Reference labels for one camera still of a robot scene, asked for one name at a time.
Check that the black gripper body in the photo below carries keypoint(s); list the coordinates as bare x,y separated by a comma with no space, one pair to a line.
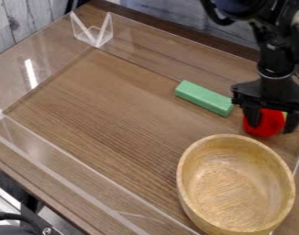
276,94

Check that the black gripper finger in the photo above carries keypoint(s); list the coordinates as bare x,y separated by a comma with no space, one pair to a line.
253,115
292,122

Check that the red plush fruit green leaf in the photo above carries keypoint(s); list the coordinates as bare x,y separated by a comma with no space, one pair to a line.
273,121

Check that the wooden bowl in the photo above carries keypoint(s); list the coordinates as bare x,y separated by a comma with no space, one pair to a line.
236,186

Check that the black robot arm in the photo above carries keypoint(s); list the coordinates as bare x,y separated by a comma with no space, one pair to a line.
274,20

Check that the green foam block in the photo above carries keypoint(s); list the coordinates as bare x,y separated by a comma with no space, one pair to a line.
205,98

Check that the black metal stand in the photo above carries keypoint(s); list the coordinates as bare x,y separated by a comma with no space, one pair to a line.
38,224

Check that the clear acrylic corner bracket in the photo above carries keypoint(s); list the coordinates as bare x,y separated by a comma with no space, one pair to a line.
94,36

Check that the clear acrylic tray wall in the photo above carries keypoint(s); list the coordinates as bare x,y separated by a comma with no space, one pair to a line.
83,195

